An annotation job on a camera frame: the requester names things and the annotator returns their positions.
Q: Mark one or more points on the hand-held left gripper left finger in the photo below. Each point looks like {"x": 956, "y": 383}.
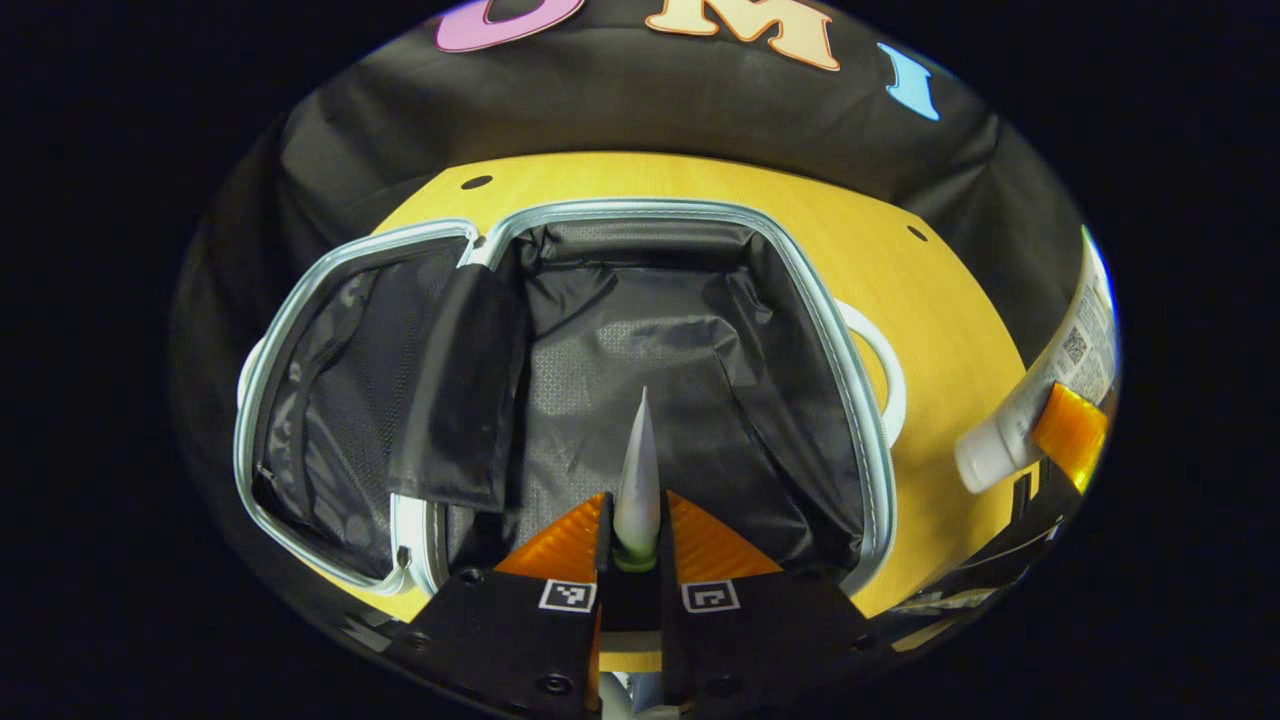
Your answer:
{"x": 500, "y": 630}

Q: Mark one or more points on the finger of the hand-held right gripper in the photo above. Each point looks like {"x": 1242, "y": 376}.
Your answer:
{"x": 1075, "y": 435}

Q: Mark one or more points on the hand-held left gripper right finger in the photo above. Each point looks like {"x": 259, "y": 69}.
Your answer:
{"x": 760, "y": 630}

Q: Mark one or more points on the white squeeze tube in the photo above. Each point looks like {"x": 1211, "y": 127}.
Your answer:
{"x": 1010, "y": 420}

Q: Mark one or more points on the silver tube with green cap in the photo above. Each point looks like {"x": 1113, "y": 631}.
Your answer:
{"x": 640, "y": 480}

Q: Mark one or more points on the black backdrop cloth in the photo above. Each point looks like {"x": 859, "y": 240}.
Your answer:
{"x": 650, "y": 100}

